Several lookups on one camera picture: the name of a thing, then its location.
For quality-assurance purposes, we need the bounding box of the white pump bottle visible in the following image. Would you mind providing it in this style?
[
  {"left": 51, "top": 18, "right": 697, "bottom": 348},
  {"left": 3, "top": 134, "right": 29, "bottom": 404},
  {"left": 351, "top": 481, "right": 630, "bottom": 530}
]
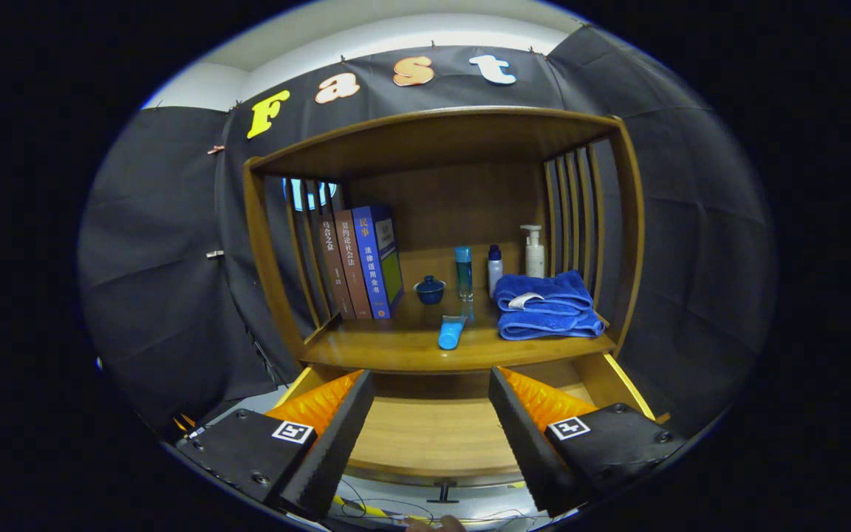
[{"left": 520, "top": 225, "right": 546, "bottom": 279}]

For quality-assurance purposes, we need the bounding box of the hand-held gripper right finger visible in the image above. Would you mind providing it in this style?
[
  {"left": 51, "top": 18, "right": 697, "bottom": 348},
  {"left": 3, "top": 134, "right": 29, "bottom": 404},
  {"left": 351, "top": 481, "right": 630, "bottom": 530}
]
[{"left": 488, "top": 366, "right": 688, "bottom": 518}]

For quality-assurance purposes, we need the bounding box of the wooden drawer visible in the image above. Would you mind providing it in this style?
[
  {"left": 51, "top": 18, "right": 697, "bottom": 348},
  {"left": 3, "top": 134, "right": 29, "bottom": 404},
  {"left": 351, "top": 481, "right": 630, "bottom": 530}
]
[{"left": 270, "top": 353, "right": 670, "bottom": 505}]

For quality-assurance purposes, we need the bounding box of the dark brown book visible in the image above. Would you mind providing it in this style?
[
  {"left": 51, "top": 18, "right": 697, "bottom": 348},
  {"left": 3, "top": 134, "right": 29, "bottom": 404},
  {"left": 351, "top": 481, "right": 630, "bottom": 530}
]
[{"left": 317, "top": 214, "right": 356, "bottom": 320}]

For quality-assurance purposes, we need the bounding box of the wooden cabinet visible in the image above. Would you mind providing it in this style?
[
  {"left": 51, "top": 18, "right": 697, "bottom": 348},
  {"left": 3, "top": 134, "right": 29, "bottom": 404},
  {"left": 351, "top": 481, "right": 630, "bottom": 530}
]
[{"left": 242, "top": 106, "right": 670, "bottom": 503}]

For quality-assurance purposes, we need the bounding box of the black backdrop cloth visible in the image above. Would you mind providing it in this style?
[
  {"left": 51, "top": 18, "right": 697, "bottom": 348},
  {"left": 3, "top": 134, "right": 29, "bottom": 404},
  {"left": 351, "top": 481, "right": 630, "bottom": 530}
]
[{"left": 77, "top": 26, "right": 777, "bottom": 437}]

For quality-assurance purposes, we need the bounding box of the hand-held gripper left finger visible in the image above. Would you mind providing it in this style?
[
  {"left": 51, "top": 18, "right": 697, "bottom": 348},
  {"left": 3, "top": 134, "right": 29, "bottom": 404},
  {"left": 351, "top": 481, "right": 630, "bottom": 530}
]
[{"left": 174, "top": 369, "right": 376, "bottom": 522}]

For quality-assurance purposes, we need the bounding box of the wooden countertop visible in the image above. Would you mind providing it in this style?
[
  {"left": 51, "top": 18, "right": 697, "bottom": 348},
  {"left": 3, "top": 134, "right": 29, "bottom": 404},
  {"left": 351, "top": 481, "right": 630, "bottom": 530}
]
[{"left": 300, "top": 244, "right": 617, "bottom": 372}]

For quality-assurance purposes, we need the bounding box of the teal glass bottle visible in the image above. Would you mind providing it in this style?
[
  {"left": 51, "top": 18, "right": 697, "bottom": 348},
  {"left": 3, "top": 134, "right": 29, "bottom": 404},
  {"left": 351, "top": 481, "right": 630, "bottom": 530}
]
[{"left": 454, "top": 246, "right": 474, "bottom": 300}]

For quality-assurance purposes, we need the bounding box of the reddish brown book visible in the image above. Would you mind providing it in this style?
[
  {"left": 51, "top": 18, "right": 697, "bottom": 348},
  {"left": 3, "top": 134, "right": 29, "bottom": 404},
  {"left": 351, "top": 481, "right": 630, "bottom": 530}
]
[{"left": 333, "top": 209, "right": 375, "bottom": 320}]

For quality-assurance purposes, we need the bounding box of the blue tube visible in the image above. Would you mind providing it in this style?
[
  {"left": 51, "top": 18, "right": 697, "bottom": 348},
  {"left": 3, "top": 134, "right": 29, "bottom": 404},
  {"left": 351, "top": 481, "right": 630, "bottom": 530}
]
[{"left": 437, "top": 315, "right": 468, "bottom": 350}]

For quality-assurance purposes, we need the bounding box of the blue lidded teacup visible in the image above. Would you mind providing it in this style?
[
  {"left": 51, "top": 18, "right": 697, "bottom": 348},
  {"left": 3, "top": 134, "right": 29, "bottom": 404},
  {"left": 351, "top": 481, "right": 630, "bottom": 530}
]
[{"left": 414, "top": 276, "right": 446, "bottom": 305}]

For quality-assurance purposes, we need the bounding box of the blue book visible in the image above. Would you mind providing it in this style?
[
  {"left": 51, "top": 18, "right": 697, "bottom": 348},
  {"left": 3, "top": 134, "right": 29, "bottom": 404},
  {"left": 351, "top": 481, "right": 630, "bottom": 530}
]
[{"left": 352, "top": 205, "right": 404, "bottom": 320}]

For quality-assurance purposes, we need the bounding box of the blue folded towel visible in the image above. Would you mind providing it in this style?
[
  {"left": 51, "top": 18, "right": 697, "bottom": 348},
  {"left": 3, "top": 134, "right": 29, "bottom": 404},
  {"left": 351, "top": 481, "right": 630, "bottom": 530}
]
[{"left": 493, "top": 270, "right": 605, "bottom": 341}]

